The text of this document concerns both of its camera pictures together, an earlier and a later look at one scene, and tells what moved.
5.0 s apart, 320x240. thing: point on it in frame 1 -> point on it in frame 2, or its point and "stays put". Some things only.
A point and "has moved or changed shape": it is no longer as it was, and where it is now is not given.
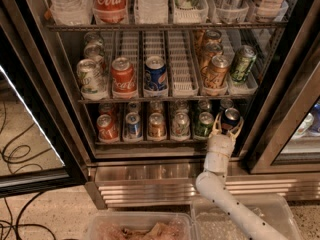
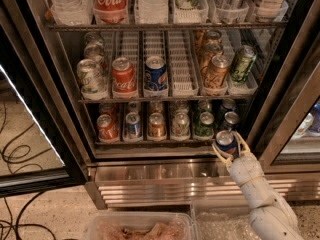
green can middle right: [244, 59] stays put
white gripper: [220, 145] -> [246, 169]
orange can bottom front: [156, 126] stays put
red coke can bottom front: [107, 127] stays put
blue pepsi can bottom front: [230, 119] has moved or changed shape
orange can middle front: [216, 72] stays put
